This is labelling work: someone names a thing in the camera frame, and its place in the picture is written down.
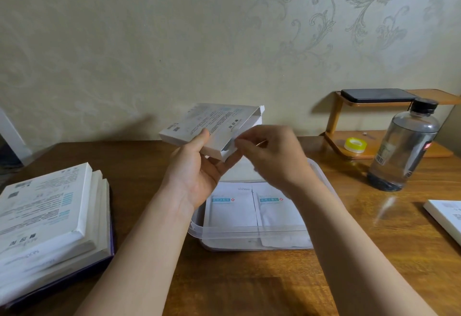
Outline person's right hand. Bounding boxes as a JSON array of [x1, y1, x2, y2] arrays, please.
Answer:
[[234, 124, 319, 196]]

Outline person's left hand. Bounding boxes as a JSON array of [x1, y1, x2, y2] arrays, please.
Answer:
[[160, 128, 243, 212]]

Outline white container lid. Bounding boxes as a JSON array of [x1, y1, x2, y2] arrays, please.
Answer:
[[218, 155, 266, 183]]

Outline white sachets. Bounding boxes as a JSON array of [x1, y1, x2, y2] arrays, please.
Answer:
[[252, 181, 313, 249], [205, 181, 259, 229]]

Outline white box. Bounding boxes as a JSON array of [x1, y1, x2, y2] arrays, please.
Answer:
[[159, 102, 266, 162], [423, 199, 461, 247]]

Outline clear plastic container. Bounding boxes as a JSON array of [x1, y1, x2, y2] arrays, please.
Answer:
[[187, 157, 341, 252]]

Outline stack of white boxes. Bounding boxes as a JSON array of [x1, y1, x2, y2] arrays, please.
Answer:
[[0, 162, 115, 309]]

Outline person's right forearm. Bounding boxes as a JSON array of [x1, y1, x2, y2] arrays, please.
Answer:
[[288, 179, 438, 316]]

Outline person's left forearm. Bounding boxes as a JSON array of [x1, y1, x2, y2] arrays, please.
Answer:
[[73, 186, 197, 316]]

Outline yellow tape roll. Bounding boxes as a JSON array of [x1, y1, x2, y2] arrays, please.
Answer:
[[344, 137, 368, 154]]

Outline black smartphone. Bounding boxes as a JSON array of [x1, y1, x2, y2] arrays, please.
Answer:
[[340, 88, 420, 104]]

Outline clear bottle with black cap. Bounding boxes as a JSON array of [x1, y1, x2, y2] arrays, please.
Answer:
[[367, 97, 441, 192]]

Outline small wooden desk shelf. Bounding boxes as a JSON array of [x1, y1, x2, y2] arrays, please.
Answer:
[[322, 88, 461, 160]]

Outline white bookshelf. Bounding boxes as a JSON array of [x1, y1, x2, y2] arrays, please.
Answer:
[[0, 108, 33, 168]]

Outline dark blue bundle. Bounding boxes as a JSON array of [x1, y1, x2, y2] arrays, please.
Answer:
[[0, 139, 22, 168]]

